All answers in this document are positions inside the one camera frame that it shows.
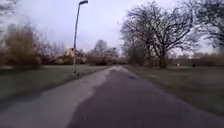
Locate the yellow building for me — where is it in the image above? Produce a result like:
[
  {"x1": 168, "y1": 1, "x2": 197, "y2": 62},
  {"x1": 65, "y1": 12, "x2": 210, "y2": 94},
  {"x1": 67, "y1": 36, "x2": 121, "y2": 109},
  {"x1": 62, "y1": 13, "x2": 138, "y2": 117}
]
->
[{"x1": 63, "y1": 48, "x2": 77, "y2": 65}]

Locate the row of distant trees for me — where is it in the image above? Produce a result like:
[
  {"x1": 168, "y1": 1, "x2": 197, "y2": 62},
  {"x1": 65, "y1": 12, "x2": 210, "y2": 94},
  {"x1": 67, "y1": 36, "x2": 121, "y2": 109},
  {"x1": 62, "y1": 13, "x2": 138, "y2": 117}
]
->
[{"x1": 43, "y1": 39, "x2": 122, "y2": 66}]

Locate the grass field with frost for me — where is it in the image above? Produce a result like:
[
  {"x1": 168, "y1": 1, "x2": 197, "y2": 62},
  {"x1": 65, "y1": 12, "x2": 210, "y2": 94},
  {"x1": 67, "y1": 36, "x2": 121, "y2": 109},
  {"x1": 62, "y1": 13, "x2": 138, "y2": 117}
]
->
[
  {"x1": 0, "y1": 64, "x2": 111, "y2": 104},
  {"x1": 122, "y1": 64, "x2": 224, "y2": 118}
]

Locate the brown leafless bush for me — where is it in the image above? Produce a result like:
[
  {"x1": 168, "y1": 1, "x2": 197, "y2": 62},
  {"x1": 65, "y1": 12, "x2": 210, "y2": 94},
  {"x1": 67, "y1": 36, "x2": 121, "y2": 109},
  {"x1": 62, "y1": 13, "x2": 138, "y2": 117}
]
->
[{"x1": 2, "y1": 23, "x2": 44, "y2": 68}]

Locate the grey asphalt path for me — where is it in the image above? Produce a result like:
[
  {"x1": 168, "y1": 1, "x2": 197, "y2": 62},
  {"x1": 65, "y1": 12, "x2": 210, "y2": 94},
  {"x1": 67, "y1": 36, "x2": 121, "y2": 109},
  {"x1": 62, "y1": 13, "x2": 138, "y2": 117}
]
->
[{"x1": 0, "y1": 64, "x2": 224, "y2": 128}]

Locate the tall grey street lamp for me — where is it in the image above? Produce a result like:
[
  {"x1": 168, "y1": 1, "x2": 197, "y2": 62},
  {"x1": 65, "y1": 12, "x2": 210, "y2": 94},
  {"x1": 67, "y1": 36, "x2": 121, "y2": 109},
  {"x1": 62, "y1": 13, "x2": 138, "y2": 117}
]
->
[{"x1": 72, "y1": 0, "x2": 90, "y2": 76}]

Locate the bare tree at edge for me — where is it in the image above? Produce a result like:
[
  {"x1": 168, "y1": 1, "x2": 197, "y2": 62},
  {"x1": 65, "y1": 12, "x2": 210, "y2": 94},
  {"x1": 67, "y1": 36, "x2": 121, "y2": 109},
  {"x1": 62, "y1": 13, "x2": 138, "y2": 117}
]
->
[{"x1": 190, "y1": 0, "x2": 224, "y2": 51}]

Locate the large bare tree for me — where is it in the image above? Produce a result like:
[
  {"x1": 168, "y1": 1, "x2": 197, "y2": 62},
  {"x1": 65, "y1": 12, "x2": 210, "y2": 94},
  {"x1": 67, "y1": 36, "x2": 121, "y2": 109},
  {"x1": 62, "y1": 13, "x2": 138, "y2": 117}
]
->
[{"x1": 120, "y1": 1, "x2": 201, "y2": 69}]

